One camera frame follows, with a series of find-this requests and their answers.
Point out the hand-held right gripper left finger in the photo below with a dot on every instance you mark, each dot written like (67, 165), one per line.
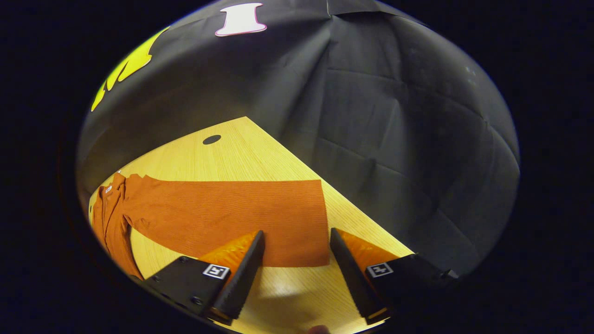
(241, 278)

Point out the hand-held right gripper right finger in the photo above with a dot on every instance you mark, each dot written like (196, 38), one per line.
(352, 273)

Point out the black backdrop cloth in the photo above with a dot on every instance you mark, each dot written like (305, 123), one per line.
(394, 139)

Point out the orange button-up garment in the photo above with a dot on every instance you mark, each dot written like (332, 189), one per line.
(222, 213)

